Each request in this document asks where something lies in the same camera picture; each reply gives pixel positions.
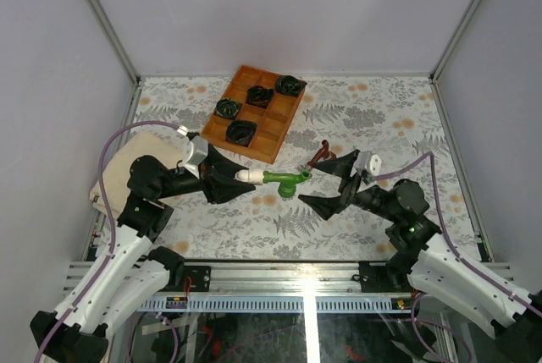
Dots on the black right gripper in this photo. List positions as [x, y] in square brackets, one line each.
[327, 206]

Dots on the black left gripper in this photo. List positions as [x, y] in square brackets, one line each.
[217, 177]

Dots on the brown water faucet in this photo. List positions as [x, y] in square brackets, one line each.
[322, 154]

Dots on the white pipe fitting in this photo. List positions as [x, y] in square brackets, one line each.
[250, 176]

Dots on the green water faucet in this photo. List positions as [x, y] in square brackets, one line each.
[287, 181]

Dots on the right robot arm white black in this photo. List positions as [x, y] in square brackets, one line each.
[427, 258]

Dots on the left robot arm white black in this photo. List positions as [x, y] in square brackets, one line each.
[131, 269]

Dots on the beige folded cloth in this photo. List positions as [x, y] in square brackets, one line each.
[117, 171]

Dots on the orange wooden compartment tray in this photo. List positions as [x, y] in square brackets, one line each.
[272, 122]

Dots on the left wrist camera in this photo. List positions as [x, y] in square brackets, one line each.
[194, 153]

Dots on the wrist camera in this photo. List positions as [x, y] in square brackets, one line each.
[194, 153]
[368, 166]

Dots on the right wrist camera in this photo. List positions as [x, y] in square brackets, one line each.
[368, 166]

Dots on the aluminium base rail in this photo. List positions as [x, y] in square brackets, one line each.
[281, 277]

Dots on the white slotted cable duct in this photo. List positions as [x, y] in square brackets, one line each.
[276, 304]

